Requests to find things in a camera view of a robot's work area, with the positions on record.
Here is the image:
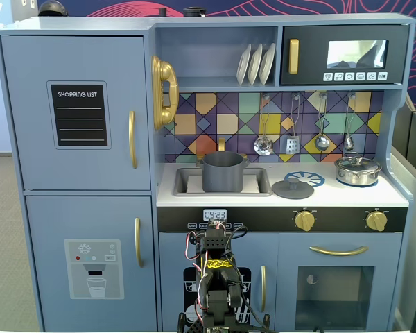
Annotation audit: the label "grey round lid with knob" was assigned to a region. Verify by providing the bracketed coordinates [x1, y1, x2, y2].
[271, 175, 315, 200]

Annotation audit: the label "shiny steel pot lid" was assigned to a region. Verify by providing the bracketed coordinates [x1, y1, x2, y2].
[336, 155, 381, 171]

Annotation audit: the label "grey plastic pot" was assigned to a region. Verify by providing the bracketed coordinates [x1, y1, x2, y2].
[197, 151, 250, 193]

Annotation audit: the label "gold toy faucet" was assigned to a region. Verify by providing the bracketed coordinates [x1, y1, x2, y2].
[196, 137, 250, 162]

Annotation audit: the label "grey toy sink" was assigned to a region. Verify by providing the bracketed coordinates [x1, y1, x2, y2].
[173, 166, 273, 198]

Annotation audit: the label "digital clock display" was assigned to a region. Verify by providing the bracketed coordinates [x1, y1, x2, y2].
[202, 209, 227, 221]

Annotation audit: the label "colourful tile backsplash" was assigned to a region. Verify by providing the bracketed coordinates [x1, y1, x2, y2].
[163, 91, 384, 164]

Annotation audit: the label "steel skimmer spoon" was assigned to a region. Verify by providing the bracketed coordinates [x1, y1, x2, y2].
[252, 93, 275, 157]

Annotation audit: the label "black stove control panel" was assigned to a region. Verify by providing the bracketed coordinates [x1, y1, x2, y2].
[157, 206, 409, 233]

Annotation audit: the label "steel slotted spatula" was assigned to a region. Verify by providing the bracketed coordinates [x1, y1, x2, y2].
[285, 92, 302, 155]

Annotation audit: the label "gold toy telephone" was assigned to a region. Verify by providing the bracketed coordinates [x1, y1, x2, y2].
[150, 54, 180, 132]

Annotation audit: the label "white toy plate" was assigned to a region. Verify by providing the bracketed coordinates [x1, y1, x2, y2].
[236, 43, 252, 86]
[259, 42, 276, 85]
[247, 43, 263, 86]

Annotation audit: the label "gold stove knob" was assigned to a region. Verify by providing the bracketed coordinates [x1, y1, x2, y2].
[365, 210, 389, 232]
[293, 210, 316, 232]

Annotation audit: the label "black dishwasher sticker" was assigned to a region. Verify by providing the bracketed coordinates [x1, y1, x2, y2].
[182, 266, 252, 325]

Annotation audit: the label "steel ladle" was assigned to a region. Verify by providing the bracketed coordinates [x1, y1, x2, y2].
[313, 92, 331, 152]

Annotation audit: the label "blue dishwasher door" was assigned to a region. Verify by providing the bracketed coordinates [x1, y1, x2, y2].
[158, 232, 279, 330]

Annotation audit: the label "black shopping list board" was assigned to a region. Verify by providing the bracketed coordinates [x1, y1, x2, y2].
[46, 80, 112, 150]

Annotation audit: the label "silver toy whisk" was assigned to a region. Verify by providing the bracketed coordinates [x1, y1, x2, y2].
[343, 92, 356, 152]

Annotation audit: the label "blue oven door with window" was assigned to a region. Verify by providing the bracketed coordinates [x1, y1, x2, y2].
[278, 232, 403, 330]

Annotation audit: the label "grey water dispenser sticker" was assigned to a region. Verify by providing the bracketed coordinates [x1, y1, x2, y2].
[63, 239, 125, 300]

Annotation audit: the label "black microwave door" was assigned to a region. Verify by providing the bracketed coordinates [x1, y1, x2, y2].
[279, 24, 410, 86]

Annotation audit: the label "blue freezer door with dispenser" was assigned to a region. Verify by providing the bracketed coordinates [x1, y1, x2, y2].
[24, 195, 157, 332]

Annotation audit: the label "blue toy kitchen unit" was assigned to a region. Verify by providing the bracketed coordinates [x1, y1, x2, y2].
[0, 12, 416, 332]

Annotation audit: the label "large blue fridge door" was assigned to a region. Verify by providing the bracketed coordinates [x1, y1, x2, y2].
[0, 34, 152, 191]

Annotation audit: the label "black helmet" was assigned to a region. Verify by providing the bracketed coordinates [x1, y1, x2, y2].
[37, 0, 69, 17]

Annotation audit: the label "gold fridge door handle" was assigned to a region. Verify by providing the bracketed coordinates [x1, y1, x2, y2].
[128, 110, 139, 170]

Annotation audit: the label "red white servo wires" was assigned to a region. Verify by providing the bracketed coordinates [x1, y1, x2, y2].
[185, 221, 229, 313]

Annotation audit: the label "gold freezer door handle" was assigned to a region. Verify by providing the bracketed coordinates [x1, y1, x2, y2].
[134, 217, 145, 268]

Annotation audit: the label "gold dishwasher handle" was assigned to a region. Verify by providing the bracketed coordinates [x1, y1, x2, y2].
[259, 265, 267, 313]

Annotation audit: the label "black cable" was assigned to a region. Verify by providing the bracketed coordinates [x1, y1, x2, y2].
[227, 224, 266, 329]

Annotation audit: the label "gold oven handle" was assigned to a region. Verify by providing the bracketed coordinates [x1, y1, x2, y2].
[309, 245, 370, 257]

